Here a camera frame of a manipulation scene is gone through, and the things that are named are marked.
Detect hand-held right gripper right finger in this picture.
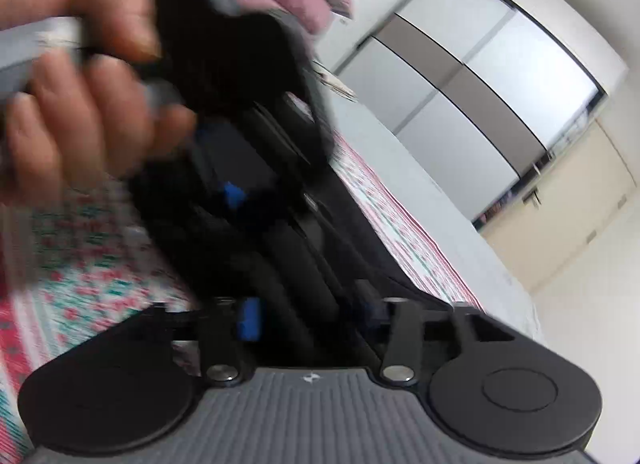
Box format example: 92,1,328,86
367,295,518,386

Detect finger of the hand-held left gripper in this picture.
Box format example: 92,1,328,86
190,119,281,209

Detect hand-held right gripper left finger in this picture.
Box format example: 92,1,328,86
142,295,262,387

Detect black pants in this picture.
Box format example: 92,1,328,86
127,94,483,370

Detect person's left hand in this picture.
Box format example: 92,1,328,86
0,0,197,197

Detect small beige cloth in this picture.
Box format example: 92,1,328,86
312,62,358,101

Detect grey bed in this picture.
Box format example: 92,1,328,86
312,57,548,345

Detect patterned red green blanket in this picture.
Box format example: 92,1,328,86
0,134,483,464

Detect cream door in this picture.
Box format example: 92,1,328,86
480,117,640,295

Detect white and brown wardrobe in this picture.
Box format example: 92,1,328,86
335,0,608,222

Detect narrow cluttered shelf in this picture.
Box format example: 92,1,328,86
472,94,603,231

